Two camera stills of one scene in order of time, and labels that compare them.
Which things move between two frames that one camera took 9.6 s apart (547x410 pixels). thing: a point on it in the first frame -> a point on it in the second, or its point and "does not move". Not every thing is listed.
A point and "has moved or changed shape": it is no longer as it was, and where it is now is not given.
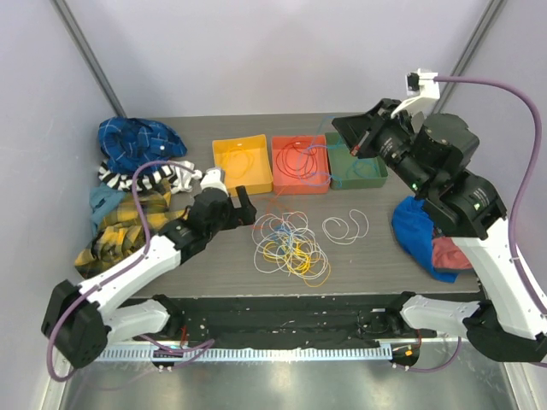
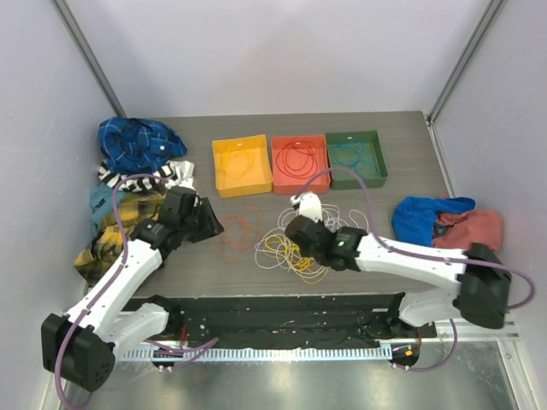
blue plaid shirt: x=127 y=143 does not move
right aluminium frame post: x=488 y=15 does not move
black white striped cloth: x=176 y=178 does not move
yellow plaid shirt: x=119 y=236 does not move
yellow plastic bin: x=245 y=162 does not move
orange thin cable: x=267 y=209 -> x=239 y=232
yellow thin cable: x=296 y=255 does not move
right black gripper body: x=391 y=140 -> x=318 y=256
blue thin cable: x=340 y=184 -> x=347 y=154
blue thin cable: x=310 y=148 has moved or changed shape
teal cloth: x=102 y=201 does not move
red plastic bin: x=300 y=165 does not move
